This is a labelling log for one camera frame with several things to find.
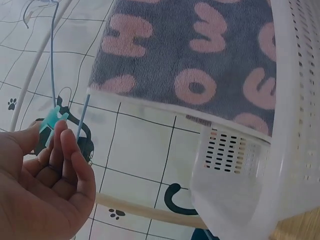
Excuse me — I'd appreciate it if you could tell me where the grey towel with pink letters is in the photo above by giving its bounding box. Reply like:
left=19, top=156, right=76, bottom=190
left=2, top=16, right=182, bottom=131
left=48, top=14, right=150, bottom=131
left=87, top=0, right=279, bottom=145

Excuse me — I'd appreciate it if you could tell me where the blue wire hanger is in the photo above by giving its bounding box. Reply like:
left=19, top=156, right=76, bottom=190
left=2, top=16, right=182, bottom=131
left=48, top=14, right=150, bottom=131
left=49, top=0, right=91, bottom=139

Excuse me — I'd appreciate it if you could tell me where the white plastic laundry basket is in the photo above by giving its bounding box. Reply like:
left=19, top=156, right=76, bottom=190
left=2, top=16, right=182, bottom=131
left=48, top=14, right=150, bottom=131
left=188, top=0, right=320, bottom=240

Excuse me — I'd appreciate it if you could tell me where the teal plastic clothes clip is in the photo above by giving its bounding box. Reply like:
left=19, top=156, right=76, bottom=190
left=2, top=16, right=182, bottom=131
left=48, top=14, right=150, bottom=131
left=38, top=104, right=70, bottom=141

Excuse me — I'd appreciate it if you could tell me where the person's left hand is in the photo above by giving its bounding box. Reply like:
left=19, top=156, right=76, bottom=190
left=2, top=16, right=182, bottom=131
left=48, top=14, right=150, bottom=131
left=0, top=119, right=97, bottom=240

